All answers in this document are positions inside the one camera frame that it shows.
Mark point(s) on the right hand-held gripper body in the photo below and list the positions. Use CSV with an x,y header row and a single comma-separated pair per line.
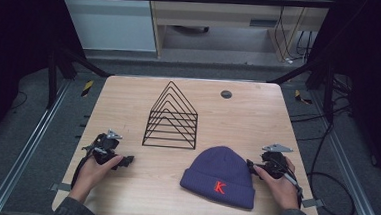
x,y
275,161

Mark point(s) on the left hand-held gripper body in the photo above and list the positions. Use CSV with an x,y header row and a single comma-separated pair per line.
x,y
106,143

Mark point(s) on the person's right hand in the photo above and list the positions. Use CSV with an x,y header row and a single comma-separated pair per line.
x,y
278,189

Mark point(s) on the person's left hand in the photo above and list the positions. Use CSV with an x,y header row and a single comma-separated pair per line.
x,y
91,176

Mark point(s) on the purple knit beanie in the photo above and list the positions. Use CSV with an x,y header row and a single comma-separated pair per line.
x,y
219,176

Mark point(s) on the yellow black hazard tape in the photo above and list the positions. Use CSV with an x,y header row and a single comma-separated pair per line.
x,y
302,97
87,88

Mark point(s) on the black metal stand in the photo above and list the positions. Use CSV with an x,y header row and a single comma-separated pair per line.
x,y
317,81
64,69

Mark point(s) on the white cabinet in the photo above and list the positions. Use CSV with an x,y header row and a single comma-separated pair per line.
x,y
110,22

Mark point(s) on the black curtain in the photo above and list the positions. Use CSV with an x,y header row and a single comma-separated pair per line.
x,y
18,50
367,75

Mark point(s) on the light wooden desk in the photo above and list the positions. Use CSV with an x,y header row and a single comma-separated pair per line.
x,y
217,15

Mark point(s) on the grey table edge bracket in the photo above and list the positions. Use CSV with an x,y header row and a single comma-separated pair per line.
x,y
313,203
60,187

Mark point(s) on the aluminium floor rail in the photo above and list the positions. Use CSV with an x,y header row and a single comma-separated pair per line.
x,y
22,150
351,170

